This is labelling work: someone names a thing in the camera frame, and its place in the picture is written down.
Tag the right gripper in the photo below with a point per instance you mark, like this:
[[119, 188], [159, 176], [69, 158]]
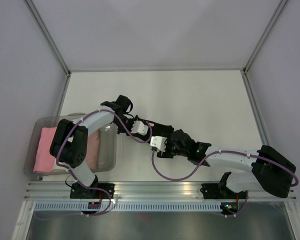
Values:
[[165, 154]]

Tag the black t-shirt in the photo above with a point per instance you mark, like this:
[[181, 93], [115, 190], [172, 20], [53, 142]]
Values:
[[157, 129]]

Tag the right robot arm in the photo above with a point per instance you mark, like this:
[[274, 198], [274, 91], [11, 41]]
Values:
[[251, 170]]

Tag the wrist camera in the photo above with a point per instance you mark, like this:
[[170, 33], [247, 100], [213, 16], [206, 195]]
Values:
[[138, 127], [158, 142]]

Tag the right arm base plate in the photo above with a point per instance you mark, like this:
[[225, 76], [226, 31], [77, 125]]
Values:
[[215, 192]]

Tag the light pink rolled t-shirt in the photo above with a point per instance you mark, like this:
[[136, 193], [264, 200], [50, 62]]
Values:
[[93, 148]]

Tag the left aluminium frame post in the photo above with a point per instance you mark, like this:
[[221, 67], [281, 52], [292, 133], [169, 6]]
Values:
[[47, 35]]

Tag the slotted cable duct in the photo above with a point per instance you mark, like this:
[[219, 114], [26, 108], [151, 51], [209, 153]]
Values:
[[131, 206]]

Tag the aluminium mounting rail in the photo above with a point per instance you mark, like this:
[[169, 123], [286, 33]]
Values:
[[130, 191]]

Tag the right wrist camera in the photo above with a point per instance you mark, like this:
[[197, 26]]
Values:
[[158, 142]]

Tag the clear plastic bin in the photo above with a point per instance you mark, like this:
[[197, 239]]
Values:
[[77, 142]]

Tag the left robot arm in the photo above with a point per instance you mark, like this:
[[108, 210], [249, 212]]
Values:
[[81, 173]]

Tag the white rolled t-shirt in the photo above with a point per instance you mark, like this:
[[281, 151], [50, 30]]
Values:
[[58, 169]]

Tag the aluminium frame post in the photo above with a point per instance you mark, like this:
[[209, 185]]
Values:
[[265, 34], [47, 35]]

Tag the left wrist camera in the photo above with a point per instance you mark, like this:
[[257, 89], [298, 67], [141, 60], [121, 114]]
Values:
[[138, 127]]

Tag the right aluminium frame post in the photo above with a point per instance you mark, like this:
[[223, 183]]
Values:
[[265, 34]]

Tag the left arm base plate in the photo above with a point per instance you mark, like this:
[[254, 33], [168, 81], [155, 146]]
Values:
[[79, 192]]

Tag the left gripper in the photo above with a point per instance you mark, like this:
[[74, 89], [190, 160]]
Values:
[[119, 131]]

